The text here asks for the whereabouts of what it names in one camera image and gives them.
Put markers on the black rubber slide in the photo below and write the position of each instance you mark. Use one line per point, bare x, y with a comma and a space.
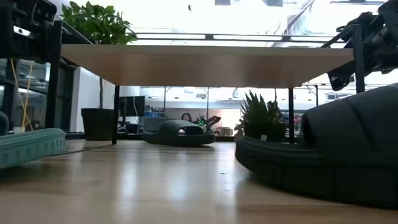
174, 137
342, 140

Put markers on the person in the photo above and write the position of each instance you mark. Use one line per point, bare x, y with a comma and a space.
186, 117

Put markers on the small succulent plant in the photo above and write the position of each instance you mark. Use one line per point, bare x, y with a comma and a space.
259, 118

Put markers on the leafy plant in black pot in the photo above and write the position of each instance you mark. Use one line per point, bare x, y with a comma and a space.
98, 124

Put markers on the green rubber slide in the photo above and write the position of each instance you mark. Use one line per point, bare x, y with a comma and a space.
31, 146

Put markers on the black monitor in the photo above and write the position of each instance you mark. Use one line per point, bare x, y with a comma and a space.
132, 105

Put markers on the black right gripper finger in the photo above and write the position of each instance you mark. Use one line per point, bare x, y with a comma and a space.
340, 77

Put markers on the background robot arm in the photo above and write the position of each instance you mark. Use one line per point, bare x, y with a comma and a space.
211, 120

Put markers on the cardboard box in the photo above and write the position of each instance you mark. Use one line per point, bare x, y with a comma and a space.
225, 131

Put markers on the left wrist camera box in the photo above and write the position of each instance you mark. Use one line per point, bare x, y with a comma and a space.
45, 11

